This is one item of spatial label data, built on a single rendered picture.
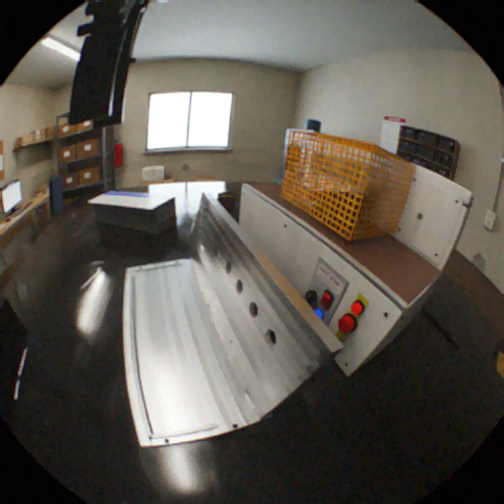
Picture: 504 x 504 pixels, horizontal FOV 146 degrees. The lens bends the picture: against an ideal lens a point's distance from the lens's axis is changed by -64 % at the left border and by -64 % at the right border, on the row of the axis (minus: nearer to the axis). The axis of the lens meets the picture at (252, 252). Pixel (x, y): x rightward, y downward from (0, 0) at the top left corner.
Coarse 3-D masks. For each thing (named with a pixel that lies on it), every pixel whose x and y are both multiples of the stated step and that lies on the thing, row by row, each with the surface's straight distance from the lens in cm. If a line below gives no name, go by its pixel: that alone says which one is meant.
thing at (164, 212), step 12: (132, 192) 99; (96, 204) 101; (108, 204) 93; (168, 204) 81; (96, 216) 104; (108, 216) 96; (120, 216) 90; (132, 216) 84; (144, 216) 80; (156, 216) 76; (168, 216) 82; (132, 228) 87; (144, 228) 82; (156, 228) 78
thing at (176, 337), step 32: (128, 288) 52; (160, 288) 50; (192, 288) 48; (128, 320) 45; (160, 320) 43; (192, 320) 42; (128, 352) 40; (160, 352) 39; (192, 352) 38; (224, 352) 38; (128, 384) 38; (160, 384) 36; (192, 384) 35; (224, 384) 35; (160, 416) 35; (192, 416) 34; (224, 416) 33; (256, 416) 34
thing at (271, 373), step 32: (224, 224) 34; (192, 256) 52; (224, 256) 36; (256, 256) 25; (224, 288) 36; (256, 288) 27; (288, 288) 22; (224, 320) 34; (256, 320) 27; (288, 320) 22; (320, 320) 20; (256, 352) 29; (288, 352) 23; (320, 352) 18; (256, 384) 29; (288, 384) 25
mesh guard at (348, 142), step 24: (288, 144) 49; (312, 144) 43; (360, 144) 35; (288, 168) 49; (384, 168) 38; (408, 168) 47; (312, 192) 57; (336, 192) 37; (384, 192) 40; (408, 192) 50; (336, 216) 38; (360, 216) 36; (384, 216) 43
